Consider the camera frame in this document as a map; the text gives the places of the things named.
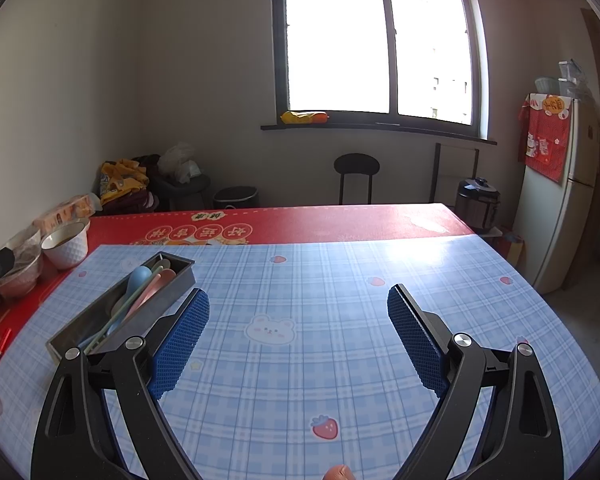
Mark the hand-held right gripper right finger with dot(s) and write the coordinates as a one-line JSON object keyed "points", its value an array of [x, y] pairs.
{"points": [[415, 340]]}

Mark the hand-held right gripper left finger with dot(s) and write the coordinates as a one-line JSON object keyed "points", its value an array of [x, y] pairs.
{"points": [[180, 340]]}

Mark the metal utensil tray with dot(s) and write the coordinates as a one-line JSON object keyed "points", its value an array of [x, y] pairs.
{"points": [[175, 282]]}

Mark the pink spoon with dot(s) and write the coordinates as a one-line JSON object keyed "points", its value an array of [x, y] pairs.
{"points": [[165, 276]]}

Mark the green spoon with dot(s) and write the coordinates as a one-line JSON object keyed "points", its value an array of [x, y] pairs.
{"points": [[156, 271]]}

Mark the blue spoon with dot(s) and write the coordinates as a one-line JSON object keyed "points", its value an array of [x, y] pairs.
{"points": [[140, 276]]}

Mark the green chopstick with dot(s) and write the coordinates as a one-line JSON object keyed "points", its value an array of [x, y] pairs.
{"points": [[100, 340]]}

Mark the person's right hand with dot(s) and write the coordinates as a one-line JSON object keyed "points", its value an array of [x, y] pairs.
{"points": [[339, 474]]}

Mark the clear glass bowl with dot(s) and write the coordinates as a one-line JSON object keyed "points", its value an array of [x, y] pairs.
{"points": [[20, 280], [27, 240]]}

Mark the white dimpled bowl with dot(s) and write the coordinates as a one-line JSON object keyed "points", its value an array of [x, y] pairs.
{"points": [[67, 255]]}

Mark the orange snack box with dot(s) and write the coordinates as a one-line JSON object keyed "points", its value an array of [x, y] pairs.
{"points": [[70, 207]]}

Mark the blue plaid table mat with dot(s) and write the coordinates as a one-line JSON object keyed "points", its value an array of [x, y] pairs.
{"points": [[305, 285]]}

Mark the dark red clothing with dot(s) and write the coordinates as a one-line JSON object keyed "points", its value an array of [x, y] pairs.
{"points": [[135, 202]]}

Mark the red printed tablecloth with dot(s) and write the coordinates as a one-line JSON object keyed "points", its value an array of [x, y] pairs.
{"points": [[330, 222]]}

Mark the black rice cooker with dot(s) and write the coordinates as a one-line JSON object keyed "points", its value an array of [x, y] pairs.
{"points": [[477, 205]]}

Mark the dark grey chair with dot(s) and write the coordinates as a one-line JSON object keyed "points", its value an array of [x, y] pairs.
{"points": [[190, 190]]}

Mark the black trash can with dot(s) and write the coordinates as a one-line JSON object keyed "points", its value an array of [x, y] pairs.
{"points": [[235, 197]]}

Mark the yellow clothing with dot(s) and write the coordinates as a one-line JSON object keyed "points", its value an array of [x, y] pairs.
{"points": [[122, 175]]}

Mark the white refrigerator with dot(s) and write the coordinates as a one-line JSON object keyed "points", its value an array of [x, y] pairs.
{"points": [[550, 230]]}

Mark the clear plastic bag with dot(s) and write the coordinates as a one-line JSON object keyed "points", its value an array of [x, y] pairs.
{"points": [[177, 160]]}

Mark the black round stool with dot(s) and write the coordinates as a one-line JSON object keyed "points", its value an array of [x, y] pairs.
{"points": [[356, 164]]}

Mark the red printed cloth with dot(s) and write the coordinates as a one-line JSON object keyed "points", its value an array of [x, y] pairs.
{"points": [[545, 140]]}

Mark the yellow packet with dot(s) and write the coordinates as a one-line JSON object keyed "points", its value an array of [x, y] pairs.
{"points": [[302, 117]]}

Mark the clear plastic bowl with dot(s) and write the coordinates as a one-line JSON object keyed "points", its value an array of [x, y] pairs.
{"points": [[546, 86]]}

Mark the clear plastic container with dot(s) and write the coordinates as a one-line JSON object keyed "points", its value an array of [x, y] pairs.
{"points": [[575, 80]]}

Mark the dark framed window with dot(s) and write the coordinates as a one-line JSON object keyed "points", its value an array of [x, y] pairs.
{"points": [[330, 35]]}

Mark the black metal frame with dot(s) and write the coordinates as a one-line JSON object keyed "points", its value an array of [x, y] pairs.
{"points": [[436, 170]]}

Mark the wooden door frame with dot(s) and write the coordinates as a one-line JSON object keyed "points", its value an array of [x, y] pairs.
{"points": [[592, 35]]}

